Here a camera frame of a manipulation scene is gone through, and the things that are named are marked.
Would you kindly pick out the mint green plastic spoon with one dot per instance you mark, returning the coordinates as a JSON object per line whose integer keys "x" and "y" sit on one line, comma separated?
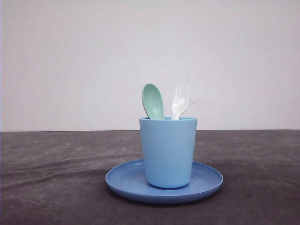
{"x": 152, "y": 102}

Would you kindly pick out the white plastic fork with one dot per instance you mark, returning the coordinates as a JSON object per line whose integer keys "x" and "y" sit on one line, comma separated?
{"x": 180, "y": 100}

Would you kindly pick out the light blue plastic cup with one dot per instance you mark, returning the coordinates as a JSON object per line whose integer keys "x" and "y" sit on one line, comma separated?
{"x": 168, "y": 150}

